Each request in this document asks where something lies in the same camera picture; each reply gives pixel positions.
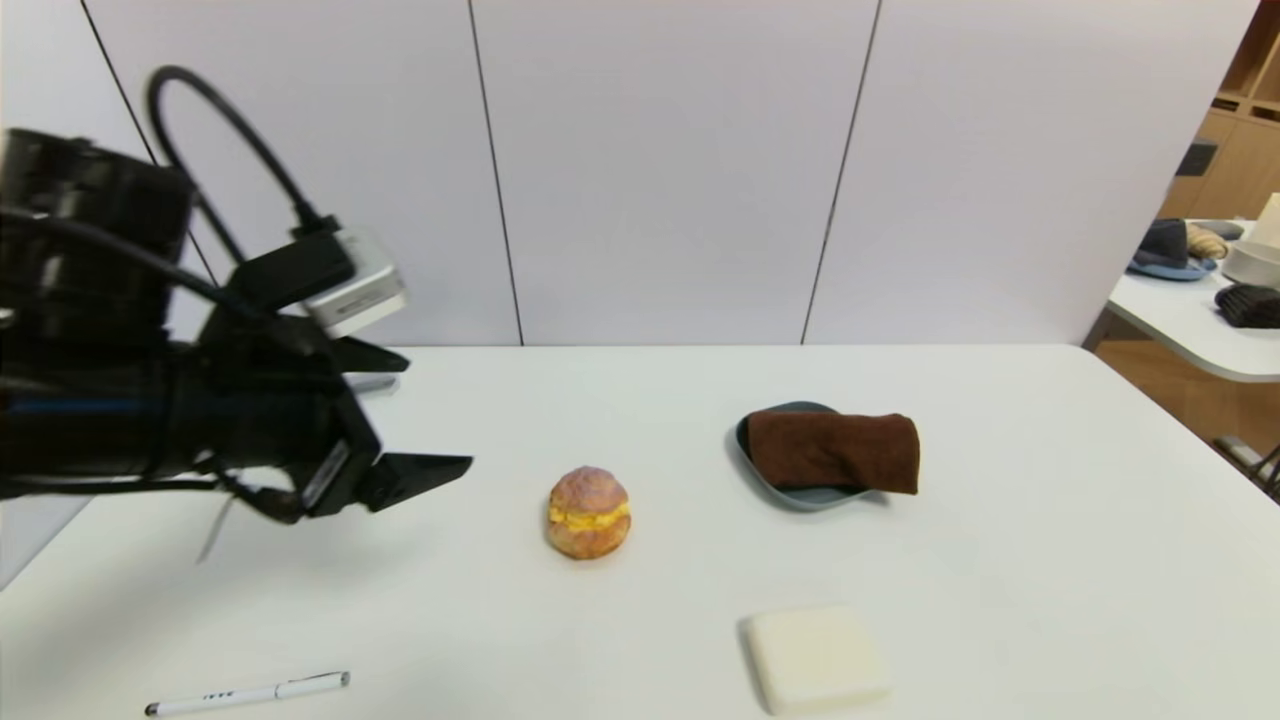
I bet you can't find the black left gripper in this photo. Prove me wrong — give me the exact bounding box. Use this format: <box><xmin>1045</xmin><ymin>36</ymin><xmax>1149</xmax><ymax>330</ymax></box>
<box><xmin>166</xmin><ymin>317</ymin><xmax>474</xmax><ymax>524</ymax></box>

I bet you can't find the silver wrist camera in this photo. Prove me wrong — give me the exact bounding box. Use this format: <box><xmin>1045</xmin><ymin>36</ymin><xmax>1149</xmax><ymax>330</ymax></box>
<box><xmin>298</xmin><ymin>227</ymin><xmax>410</xmax><ymax>340</ymax></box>

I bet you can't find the blue-grey square dish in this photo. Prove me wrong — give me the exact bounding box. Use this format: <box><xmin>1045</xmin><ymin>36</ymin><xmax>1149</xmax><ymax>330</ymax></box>
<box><xmin>735</xmin><ymin>401</ymin><xmax>883</xmax><ymax>513</ymax></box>

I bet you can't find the wooden shelf unit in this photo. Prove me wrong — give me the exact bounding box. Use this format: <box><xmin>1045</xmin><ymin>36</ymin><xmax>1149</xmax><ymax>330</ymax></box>
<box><xmin>1160</xmin><ymin>0</ymin><xmax>1280</xmax><ymax>223</ymax></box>

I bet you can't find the white side table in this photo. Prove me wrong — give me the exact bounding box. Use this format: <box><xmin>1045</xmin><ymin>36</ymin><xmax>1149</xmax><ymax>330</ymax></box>
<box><xmin>1105</xmin><ymin>222</ymin><xmax>1280</xmax><ymax>384</ymax></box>

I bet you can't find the black knit cap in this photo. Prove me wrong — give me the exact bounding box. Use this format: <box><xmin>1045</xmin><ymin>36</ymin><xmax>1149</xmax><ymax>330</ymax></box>
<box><xmin>1215</xmin><ymin>284</ymin><xmax>1280</xmax><ymax>329</ymax></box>

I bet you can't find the black camera cable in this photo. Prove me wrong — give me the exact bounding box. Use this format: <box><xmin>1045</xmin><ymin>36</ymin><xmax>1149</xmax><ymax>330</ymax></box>
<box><xmin>147</xmin><ymin>65</ymin><xmax>343</xmax><ymax>239</ymax></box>

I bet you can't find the white pen black tip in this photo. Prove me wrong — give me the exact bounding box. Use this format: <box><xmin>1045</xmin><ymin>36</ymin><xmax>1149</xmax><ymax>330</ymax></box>
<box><xmin>143</xmin><ymin>672</ymin><xmax>351</xmax><ymax>718</ymax></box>

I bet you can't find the cream puff bun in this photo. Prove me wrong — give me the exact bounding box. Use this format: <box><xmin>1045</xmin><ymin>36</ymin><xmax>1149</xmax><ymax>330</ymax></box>
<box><xmin>546</xmin><ymin>465</ymin><xmax>633</xmax><ymax>560</ymax></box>

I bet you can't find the white square soap block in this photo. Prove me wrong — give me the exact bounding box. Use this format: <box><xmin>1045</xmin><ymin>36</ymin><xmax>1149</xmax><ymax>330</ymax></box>
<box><xmin>742</xmin><ymin>603</ymin><xmax>891</xmax><ymax>715</ymax></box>

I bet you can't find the metal chair base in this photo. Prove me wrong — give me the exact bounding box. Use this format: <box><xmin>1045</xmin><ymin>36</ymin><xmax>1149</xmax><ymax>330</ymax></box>
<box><xmin>1213</xmin><ymin>436</ymin><xmax>1280</xmax><ymax>501</ymax></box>

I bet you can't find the dark grey blue-brim hat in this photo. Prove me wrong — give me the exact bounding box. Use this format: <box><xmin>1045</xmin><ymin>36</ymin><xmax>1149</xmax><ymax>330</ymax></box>
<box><xmin>1126</xmin><ymin>218</ymin><xmax>1219</xmax><ymax>282</ymax></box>

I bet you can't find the brown towel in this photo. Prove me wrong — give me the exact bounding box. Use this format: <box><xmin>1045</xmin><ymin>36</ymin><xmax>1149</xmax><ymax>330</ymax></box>
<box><xmin>747</xmin><ymin>409</ymin><xmax>921</xmax><ymax>496</ymax></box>

